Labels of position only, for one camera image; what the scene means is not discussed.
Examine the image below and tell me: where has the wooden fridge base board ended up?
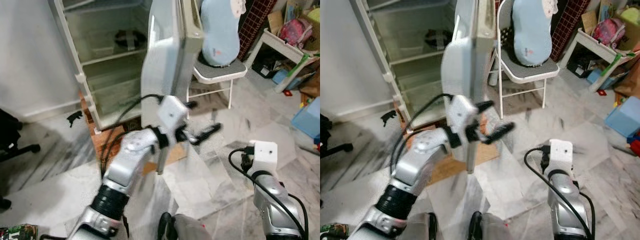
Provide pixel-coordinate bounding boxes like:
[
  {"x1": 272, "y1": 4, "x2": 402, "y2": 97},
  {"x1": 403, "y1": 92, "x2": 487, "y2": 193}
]
[
  {"x1": 79, "y1": 92, "x2": 190, "y2": 177},
  {"x1": 395, "y1": 95, "x2": 493, "y2": 186}
]

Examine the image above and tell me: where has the small black floor object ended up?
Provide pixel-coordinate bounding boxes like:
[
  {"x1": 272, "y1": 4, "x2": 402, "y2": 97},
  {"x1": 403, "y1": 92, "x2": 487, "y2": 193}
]
[
  {"x1": 66, "y1": 110, "x2": 85, "y2": 129},
  {"x1": 380, "y1": 109, "x2": 399, "y2": 128}
]

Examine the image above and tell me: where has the green printed package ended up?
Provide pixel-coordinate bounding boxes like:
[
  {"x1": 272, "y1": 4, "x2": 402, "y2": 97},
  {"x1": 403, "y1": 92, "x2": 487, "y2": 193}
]
[
  {"x1": 320, "y1": 223, "x2": 352, "y2": 240},
  {"x1": 0, "y1": 223, "x2": 39, "y2": 240}
]

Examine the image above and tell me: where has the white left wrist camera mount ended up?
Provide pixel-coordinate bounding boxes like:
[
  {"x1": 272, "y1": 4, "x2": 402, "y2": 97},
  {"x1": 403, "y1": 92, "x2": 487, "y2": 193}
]
[
  {"x1": 156, "y1": 95, "x2": 191, "y2": 146},
  {"x1": 446, "y1": 95, "x2": 479, "y2": 137}
]

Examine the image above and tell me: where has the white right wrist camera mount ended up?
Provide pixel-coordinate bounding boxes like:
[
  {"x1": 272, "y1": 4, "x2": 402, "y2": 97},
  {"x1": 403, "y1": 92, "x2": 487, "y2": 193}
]
[
  {"x1": 248, "y1": 140, "x2": 279, "y2": 177},
  {"x1": 548, "y1": 139, "x2": 574, "y2": 176}
]

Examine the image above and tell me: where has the silver right robot leg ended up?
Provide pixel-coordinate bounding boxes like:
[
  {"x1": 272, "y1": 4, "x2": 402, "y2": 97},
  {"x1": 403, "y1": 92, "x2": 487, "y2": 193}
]
[
  {"x1": 157, "y1": 212, "x2": 214, "y2": 240},
  {"x1": 467, "y1": 211, "x2": 517, "y2": 240}
]

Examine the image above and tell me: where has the yellow green bag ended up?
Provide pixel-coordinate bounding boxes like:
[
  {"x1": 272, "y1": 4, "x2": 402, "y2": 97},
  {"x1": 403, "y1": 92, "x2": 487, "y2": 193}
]
[
  {"x1": 617, "y1": 7, "x2": 640, "y2": 51},
  {"x1": 306, "y1": 6, "x2": 321, "y2": 51}
]

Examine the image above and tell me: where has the grey fridge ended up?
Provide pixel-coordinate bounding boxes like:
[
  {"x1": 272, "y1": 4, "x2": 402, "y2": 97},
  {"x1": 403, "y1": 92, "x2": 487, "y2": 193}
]
[
  {"x1": 47, "y1": 0, "x2": 157, "y2": 132},
  {"x1": 349, "y1": 0, "x2": 463, "y2": 132}
]

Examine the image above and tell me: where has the white shelf rack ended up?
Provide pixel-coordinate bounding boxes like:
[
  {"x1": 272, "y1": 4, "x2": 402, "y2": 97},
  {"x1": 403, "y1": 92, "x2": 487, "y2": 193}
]
[
  {"x1": 557, "y1": 27, "x2": 640, "y2": 94},
  {"x1": 250, "y1": 27, "x2": 321, "y2": 94}
]

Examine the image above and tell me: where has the pink backpack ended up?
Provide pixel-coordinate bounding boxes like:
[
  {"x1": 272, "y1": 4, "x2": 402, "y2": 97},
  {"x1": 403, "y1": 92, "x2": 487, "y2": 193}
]
[
  {"x1": 278, "y1": 18, "x2": 314, "y2": 49},
  {"x1": 592, "y1": 18, "x2": 627, "y2": 49}
]

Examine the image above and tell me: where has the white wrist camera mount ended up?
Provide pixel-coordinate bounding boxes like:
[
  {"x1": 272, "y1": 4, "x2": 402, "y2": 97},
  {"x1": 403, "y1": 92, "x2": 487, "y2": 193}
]
[
  {"x1": 548, "y1": 139, "x2": 574, "y2": 176},
  {"x1": 446, "y1": 95, "x2": 479, "y2": 137},
  {"x1": 156, "y1": 95, "x2": 191, "y2": 146},
  {"x1": 248, "y1": 140, "x2": 279, "y2": 177}
]

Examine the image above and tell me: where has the white folding chair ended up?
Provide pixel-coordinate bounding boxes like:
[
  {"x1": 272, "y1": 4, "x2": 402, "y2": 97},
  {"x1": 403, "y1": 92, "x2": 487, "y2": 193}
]
[
  {"x1": 487, "y1": 0, "x2": 561, "y2": 122},
  {"x1": 187, "y1": 0, "x2": 249, "y2": 111}
]

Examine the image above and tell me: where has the black office chair base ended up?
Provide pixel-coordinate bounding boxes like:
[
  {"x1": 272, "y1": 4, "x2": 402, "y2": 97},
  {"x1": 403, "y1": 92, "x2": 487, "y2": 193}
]
[
  {"x1": 320, "y1": 114, "x2": 354, "y2": 157},
  {"x1": 0, "y1": 107, "x2": 42, "y2": 211}
]

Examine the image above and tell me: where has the silver fridge door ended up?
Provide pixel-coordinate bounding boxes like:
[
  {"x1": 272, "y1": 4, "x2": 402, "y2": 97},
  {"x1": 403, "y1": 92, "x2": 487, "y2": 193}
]
[
  {"x1": 141, "y1": 0, "x2": 204, "y2": 176},
  {"x1": 441, "y1": 0, "x2": 497, "y2": 174}
]

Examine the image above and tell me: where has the blue box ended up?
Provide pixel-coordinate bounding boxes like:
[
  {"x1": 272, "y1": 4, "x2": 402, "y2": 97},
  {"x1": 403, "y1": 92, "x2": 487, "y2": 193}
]
[
  {"x1": 291, "y1": 96, "x2": 321, "y2": 142},
  {"x1": 603, "y1": 96, "x2": 640, "y2": 141}
]

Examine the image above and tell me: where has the black item inside fridge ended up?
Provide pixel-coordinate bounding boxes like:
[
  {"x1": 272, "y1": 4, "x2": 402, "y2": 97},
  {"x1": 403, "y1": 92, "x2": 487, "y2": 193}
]
[
  {"x1": 424, "y1": 29, "x2": 453, "y2": 51},
  {"x1": 113, "y1": 29, "x2": 148, "y2": 52}
]

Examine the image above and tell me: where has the red grid panel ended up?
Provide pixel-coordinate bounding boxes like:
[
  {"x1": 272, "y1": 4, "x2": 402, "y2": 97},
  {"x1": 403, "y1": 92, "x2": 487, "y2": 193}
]
[
  {"x1": 550, "y1": 0, "x2": 592, "y2": 63},
  {"x1": 236, "y1": 0, "x2": 277, "y2": 63}
]

